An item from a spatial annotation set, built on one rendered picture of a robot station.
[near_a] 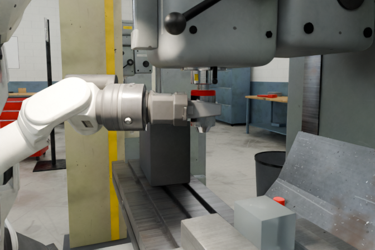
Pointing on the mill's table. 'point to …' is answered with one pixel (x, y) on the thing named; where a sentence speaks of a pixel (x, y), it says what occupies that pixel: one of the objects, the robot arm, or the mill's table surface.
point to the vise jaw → (212, 235)
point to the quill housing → (214, 22)
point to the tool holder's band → (203, 92)
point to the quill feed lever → (169, 22)
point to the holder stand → (166, 154)
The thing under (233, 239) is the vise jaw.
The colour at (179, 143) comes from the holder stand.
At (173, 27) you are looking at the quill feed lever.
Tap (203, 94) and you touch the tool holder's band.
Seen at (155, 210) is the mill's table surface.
